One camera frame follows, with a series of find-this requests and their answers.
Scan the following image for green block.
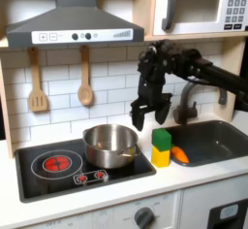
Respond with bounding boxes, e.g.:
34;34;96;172
151;128;172;152

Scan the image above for yellow block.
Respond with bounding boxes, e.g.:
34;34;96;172
150;145;171;169

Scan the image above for orange toy carrot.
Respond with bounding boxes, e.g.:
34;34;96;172
170;145;191;165

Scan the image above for steel pot with handles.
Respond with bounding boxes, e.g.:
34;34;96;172
82;124;141;170

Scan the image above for dark grey tap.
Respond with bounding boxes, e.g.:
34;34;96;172
172;81;229;125

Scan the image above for dark grey sink basin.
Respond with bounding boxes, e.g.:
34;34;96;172
164;119;248;168

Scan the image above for wooden spoon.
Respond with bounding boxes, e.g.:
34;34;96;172
77;45;95;107

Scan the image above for wooden shelf board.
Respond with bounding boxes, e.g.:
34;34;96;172
143;31;248;43

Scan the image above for white toy microwave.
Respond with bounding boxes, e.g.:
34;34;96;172
152;0;248;37

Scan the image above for white cabinet door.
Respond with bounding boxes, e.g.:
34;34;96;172
178;174;248;229

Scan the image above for grey oven knob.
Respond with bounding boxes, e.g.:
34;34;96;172
134;207;155;229

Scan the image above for white oven front panel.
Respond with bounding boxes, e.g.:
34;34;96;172
18;190;182;229

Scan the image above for wooden slotted spatula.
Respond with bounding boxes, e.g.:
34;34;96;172
27;47;49;113

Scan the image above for grey range hood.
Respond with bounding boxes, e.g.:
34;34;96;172
5;0;145;49

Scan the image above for black stove top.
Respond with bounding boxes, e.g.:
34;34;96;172
14;138;158;204

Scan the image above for black cabinet door panel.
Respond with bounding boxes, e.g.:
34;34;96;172
206;198;248;229

